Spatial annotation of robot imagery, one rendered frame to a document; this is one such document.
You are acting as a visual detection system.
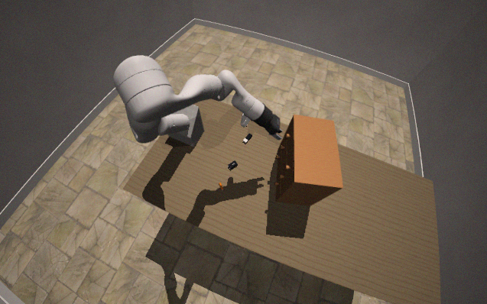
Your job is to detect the brown wooden drawer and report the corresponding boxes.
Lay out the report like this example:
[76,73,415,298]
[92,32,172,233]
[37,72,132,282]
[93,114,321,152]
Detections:
[276,142,282,171]
[285,148,294,187]
[281,132,287,163]
[279,159,287,194]
[274,168,281,199]
[286,119,294,155]

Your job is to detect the small brown wooden chest of drawers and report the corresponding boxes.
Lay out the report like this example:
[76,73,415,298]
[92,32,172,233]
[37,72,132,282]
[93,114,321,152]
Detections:
[275,115,343,206]

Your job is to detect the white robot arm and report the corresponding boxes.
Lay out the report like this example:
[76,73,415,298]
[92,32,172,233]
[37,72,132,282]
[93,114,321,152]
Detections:
[113,55,255,143]

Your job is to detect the black 9v battery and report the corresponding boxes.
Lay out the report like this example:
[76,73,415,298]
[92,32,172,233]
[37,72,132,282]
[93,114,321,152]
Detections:
[228,160,238,169]

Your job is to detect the black and white eraser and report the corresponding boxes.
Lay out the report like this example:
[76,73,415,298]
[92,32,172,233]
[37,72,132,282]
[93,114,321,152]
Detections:
[243,134,252,143]

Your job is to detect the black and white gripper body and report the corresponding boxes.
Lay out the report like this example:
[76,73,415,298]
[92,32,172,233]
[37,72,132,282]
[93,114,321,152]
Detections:
[241,98,280,134]

